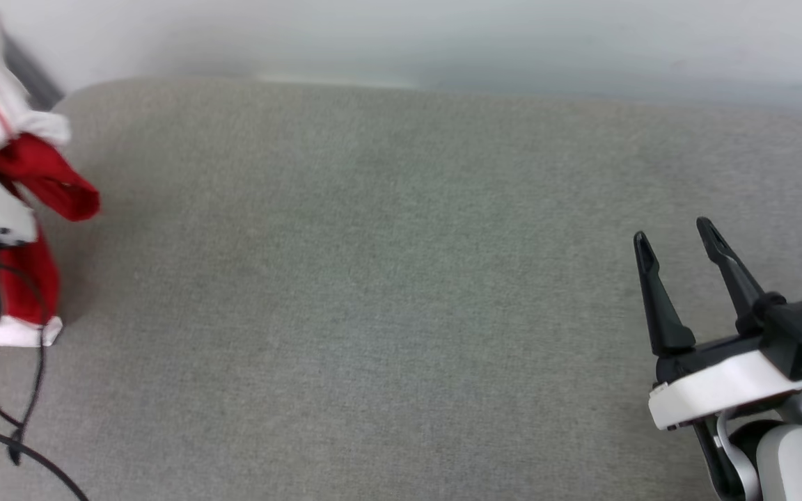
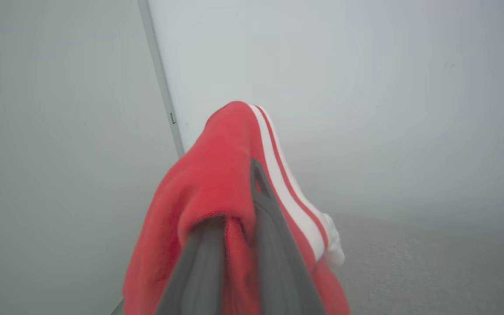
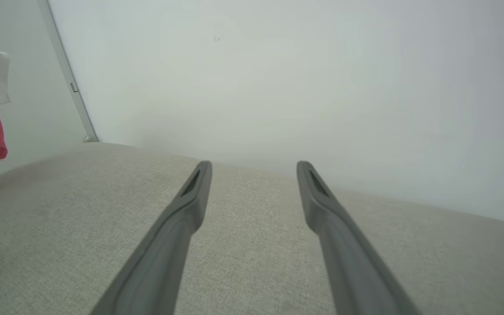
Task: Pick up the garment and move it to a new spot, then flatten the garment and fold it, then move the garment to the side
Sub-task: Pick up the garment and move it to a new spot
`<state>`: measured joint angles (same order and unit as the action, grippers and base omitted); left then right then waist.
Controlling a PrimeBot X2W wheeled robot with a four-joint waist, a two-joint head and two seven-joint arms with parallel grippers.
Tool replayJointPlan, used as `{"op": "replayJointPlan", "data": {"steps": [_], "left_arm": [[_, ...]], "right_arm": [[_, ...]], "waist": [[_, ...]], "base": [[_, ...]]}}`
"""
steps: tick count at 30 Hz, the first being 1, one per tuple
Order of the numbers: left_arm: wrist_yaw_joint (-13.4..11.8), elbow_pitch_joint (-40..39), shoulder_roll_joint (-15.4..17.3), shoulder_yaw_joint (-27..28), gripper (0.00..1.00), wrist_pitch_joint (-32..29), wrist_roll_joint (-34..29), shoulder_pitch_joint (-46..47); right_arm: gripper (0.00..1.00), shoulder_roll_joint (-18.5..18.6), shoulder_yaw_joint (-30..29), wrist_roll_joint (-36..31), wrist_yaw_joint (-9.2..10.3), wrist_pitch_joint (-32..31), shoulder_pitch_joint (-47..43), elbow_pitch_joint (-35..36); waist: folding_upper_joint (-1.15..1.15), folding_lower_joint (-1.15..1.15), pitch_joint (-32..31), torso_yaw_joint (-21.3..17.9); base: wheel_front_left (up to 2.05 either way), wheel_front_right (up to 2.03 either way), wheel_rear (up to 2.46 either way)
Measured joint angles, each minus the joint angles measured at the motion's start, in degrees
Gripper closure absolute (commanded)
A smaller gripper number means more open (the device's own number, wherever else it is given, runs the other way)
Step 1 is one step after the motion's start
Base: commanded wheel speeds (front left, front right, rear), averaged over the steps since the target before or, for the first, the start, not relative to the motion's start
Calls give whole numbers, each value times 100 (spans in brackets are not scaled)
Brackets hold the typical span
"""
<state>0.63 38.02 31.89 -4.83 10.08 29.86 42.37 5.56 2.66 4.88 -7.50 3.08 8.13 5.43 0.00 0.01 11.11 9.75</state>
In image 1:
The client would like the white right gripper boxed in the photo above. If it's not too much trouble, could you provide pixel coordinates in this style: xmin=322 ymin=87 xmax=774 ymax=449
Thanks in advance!
xmin=634 ymin=217 xmax=802 ymax=431

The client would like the red and white t-shirt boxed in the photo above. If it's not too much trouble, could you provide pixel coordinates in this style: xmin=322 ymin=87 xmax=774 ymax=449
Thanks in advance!
xmin=0 ymin=0 xmax=102 ymax=348

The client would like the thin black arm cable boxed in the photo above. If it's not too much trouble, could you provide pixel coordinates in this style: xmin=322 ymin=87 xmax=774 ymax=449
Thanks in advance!
xmin=0 ymin=420 xmax=90 ymax=501

